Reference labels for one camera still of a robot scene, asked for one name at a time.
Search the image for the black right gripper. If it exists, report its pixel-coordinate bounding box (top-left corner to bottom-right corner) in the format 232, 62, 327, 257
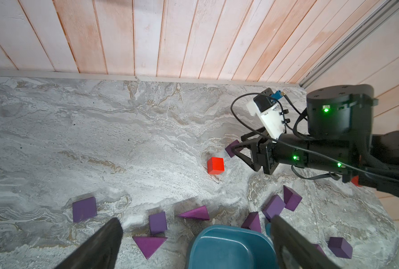
239, 132, 279, 175

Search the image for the red cube brick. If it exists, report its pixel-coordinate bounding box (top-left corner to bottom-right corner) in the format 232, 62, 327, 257
207, 157, 225, 175

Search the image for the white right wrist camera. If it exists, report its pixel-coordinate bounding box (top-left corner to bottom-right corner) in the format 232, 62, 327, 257
247, 88, 286, 139

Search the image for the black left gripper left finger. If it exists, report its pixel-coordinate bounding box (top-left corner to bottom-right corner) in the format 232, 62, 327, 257
56, 217, 123, 269

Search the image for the purple wedge brick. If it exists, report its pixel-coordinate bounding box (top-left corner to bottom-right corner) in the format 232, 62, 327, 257
178, 206, 210, 221

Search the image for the purple square brick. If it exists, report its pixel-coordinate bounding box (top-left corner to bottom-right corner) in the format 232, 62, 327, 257
283, 186, 302, 211

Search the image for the purple rectangular brick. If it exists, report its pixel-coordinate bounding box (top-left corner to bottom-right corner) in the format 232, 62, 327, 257
72, 197, 97, 223

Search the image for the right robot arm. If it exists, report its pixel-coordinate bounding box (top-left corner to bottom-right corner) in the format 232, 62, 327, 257
228, 84, 399, 198

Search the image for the purple prism brick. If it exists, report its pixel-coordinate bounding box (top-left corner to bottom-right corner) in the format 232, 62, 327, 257
241, 212, 262, 233

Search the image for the purple cube brick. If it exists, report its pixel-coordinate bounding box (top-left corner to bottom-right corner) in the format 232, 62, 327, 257
262, 195, 286, 221
328, 237, 353, 259

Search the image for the teal plastic storage bin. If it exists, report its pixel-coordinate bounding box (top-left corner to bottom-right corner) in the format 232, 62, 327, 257
185, 225, 279, 269

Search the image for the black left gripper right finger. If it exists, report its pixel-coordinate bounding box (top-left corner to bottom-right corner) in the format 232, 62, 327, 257
270, 215, 338, 269

